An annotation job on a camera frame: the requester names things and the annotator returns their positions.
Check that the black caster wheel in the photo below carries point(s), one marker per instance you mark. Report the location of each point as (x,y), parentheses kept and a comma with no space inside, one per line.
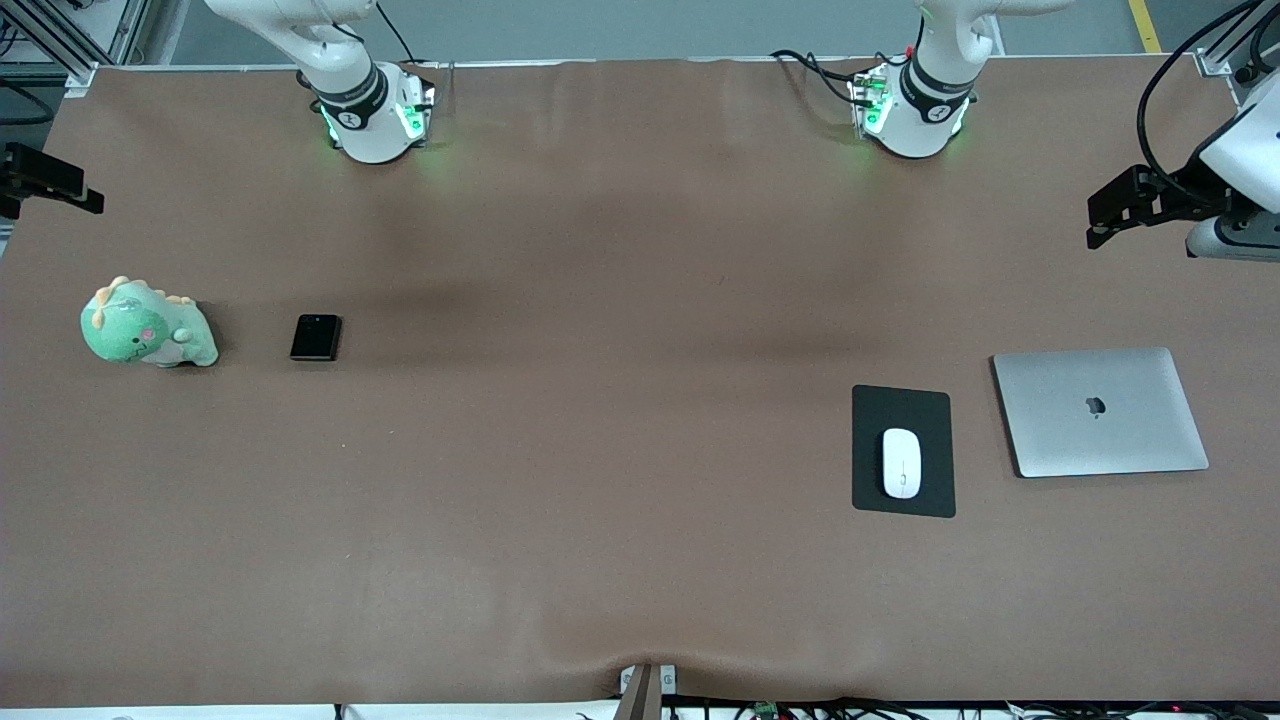
(1246,73)

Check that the green dinosaur plush toy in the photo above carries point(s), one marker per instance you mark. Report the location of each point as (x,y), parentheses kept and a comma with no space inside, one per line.
(150,330)

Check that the black mouse pad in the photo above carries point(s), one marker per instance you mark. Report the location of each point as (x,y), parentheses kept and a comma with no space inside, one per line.
(875,410)

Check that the black phone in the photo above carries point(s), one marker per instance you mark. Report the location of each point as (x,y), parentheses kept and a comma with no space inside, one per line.
(316,338)

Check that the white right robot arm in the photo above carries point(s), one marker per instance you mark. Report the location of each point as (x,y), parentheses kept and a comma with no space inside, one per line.
(352,112)

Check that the silver closed laptop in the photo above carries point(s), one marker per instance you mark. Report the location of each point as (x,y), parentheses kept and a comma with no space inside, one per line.
(1100,412)

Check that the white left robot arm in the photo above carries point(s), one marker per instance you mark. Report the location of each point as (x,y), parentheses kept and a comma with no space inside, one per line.
(925,112)

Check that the aluminium frame profile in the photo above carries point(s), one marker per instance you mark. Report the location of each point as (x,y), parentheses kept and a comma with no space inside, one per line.
(60,40)
(1215,55)

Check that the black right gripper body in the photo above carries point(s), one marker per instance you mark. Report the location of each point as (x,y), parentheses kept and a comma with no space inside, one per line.
(22,176)

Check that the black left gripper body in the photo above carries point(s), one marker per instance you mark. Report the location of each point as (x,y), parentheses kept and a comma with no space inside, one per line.
(1186,193)

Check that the grey metal bracket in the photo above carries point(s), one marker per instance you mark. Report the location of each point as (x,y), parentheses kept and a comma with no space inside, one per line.
(648,685)

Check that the white computer mouse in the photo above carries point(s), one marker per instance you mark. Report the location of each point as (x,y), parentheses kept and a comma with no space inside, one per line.
(901,463)

